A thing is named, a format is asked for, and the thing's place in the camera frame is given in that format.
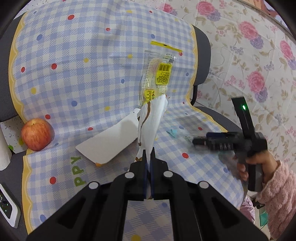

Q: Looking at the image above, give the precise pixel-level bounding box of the small teal wrapper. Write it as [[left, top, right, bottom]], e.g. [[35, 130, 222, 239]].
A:
[[167, 129, 178, 138]]

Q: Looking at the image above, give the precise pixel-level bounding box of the white brown paper wrapper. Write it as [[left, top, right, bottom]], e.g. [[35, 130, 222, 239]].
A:
[[135, 94, 168, 163]]

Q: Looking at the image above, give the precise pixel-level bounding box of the white paper box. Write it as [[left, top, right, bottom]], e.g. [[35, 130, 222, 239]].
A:
[[75, 108, 140, 166]]

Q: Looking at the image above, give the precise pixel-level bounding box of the clear yellow-label snack bag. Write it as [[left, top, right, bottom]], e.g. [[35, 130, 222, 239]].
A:
[[140, 41, 182, 104]]

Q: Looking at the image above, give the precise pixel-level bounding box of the pink fuzzy sleeve forearm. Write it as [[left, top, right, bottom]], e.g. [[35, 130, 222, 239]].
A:
[[256, 161, 296, 239]]

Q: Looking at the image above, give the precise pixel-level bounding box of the pink bag trash bin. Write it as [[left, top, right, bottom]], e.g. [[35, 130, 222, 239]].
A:
[[240, 195, 255, 224]]

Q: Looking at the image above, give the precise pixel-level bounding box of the person's right hand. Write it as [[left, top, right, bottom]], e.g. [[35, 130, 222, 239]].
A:
[[233, 149, 278, 186]]

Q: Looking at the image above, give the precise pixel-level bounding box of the red apple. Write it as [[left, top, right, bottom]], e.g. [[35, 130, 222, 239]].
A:
[[21, 118, 54, 151]]

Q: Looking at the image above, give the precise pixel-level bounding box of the blue checkered plastic cloth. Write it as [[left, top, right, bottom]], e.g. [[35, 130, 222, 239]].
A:
[[9, 1, 244, 232]]

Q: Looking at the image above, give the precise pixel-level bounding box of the grey office chair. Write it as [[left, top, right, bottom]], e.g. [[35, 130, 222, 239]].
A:
[[1, 18, 240, 240]]

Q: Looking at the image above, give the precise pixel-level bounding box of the white paper roll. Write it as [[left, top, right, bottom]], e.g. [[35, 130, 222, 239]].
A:
[[0, 133, 12, 171]]

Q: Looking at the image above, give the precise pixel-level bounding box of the white digital timer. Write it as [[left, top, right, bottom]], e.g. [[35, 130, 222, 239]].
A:
[[0, 184, 21, 228]]

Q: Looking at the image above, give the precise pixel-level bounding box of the floral wall sheet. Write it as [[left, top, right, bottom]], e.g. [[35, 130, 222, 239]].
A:
[[158, 1, 295, 168]]

